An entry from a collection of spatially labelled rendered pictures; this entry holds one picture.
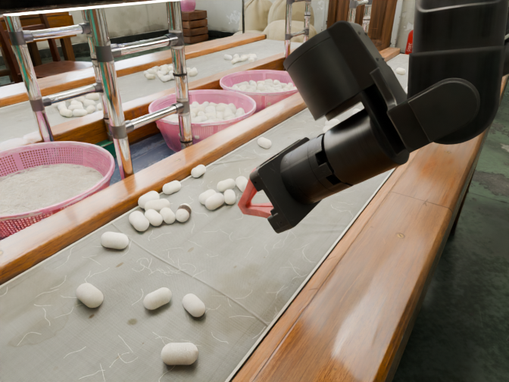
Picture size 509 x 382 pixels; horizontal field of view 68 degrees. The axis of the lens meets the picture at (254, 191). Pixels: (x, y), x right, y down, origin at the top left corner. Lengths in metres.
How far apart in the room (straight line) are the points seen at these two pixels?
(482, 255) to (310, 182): 1.61
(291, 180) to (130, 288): 0.24
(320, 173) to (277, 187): 0.04
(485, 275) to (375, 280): 1.37
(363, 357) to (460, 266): 1.45
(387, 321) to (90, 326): 0.31
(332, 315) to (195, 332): 0.14
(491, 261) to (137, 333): 1.64
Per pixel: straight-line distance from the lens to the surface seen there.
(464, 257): 1.87
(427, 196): 0.64
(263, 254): 0.51
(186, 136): 0.76
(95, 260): 0.54
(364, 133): 0.32
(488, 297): 1.72
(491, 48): 0.30
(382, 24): 5.50
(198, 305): 0.43
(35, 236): 0.58
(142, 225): 0.56
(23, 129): 1.05
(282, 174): 0.37
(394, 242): 0.52
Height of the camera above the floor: 1.07
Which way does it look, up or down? 31 degrees down
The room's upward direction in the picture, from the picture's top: straight up
